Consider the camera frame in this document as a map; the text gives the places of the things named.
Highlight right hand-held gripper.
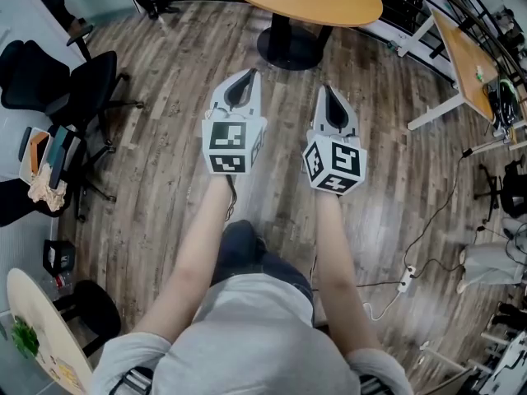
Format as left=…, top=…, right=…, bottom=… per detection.
left=302, top=83, right=368, bottom=197

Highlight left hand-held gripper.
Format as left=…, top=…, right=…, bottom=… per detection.
left=201, top=68, right=268, bottom=177

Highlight person's left forearm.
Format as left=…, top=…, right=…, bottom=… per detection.
left=133, top=174, right=238, bottom=345

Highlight person's right forearm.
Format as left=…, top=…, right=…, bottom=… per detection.
left=314, top=189, right=382, bottom=356

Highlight rectangular wooden desk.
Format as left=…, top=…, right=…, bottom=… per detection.
left=407, top=8, right=520, bottom=156

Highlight black office chair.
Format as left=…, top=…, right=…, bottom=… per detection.
left=473, top=160, right=527, bottom=224
left=0, top=25, right=145, bottom=225

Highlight person's dark trousers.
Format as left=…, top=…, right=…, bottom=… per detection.
left=212, top=219, right=316, bottom=324

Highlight black electronic equipment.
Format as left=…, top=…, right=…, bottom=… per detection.
left=483, top=76, right=527, bottom=139

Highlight white power strip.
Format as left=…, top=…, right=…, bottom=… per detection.
left=396, top=265, right=417, bottom=292

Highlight beige crumpled cloth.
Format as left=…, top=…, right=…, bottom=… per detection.
left=27, top=165, right=69, bottom=213

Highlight white storage box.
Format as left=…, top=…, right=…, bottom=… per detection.
left=18, top=126, right=53, bottom=184

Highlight person's grey shirt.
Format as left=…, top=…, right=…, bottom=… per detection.
left=88, top=273, right=415, bottom=395

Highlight black paper bag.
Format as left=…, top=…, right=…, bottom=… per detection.
left=43, top=239, right=77, bottom=277

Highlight round white table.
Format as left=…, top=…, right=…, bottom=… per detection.
left=6, top=267, right=123, bottom=395

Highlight green plant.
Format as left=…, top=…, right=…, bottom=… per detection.
left=10, top=317, right=40, bottom=360

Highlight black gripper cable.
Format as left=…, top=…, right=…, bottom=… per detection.
left=224, top=174, right=240, bottom=221

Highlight black floor cable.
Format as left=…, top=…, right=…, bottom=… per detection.
left=356, top=150, right=474, bottom=290

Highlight black shoulder strap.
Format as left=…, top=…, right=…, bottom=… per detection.
left=357, top=374, right=390, bottom=395
left=117, top=366, right=153, bottom=395

